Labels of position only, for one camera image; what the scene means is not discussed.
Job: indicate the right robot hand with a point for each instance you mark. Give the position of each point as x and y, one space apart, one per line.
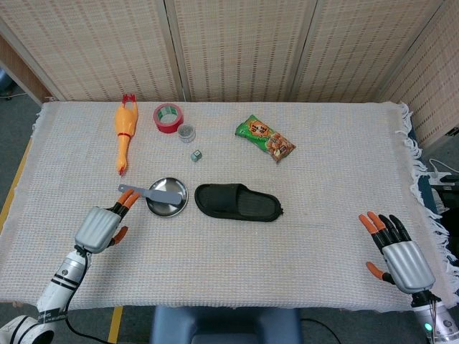
404 259

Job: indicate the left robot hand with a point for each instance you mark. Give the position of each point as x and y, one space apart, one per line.
96 226

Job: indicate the black slipper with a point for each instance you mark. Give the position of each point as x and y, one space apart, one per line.
236 203

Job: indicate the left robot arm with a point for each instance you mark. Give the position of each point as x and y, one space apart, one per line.
54 286

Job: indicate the round metal plate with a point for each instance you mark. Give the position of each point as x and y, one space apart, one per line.
168 198

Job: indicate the white power strip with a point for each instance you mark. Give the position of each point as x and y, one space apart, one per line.
443 175

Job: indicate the yellow rubber chicken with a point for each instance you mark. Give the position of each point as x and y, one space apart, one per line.
124 132

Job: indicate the small green cube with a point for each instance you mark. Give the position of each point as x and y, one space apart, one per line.
197 155

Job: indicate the small clear round container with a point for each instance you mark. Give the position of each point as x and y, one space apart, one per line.
186 133

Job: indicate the red tape roll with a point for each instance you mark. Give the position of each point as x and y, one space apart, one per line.
168 118

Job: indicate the white woven tablecloth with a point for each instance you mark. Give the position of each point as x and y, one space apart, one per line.
229 204

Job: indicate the green snack bag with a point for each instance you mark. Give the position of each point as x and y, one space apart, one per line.
265 137

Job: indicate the bamboo folding screen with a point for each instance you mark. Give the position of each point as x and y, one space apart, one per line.
229 50

